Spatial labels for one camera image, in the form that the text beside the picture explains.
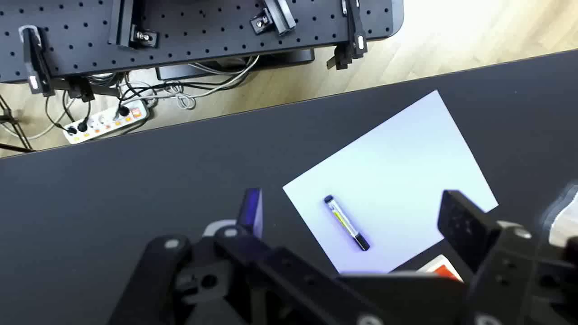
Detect black perforated board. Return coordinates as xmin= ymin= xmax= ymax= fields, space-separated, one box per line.
xmin=0 ymin=0 xmax=407 ymax=84

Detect tangled white and black cables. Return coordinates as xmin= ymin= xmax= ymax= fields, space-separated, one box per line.
xmin=42 ymin=53 xmax=262 ymax=136

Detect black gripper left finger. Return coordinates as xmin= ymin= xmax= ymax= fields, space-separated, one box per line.
xmin=109 ymin=225 xmax=387 ymax=325

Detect black and yellow marker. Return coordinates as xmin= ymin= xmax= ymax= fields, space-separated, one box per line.
xmin=324 ymin=194 xmax=371 ymax=250

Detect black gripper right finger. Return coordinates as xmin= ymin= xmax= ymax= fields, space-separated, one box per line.
xmin=437 ymin=189 xmax=578 ymax=325

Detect purple mat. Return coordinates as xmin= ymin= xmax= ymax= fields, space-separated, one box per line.
xmin=284 ymin=91 xmax=497 ymax=274

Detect white power strip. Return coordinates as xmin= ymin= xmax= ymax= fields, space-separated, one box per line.
xmin=64 ymin=100 xmax=148 ymax=144

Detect black clamp on board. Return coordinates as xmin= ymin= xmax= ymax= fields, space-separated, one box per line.
xmin=18 ymin=25 xmax=55 ymax=97

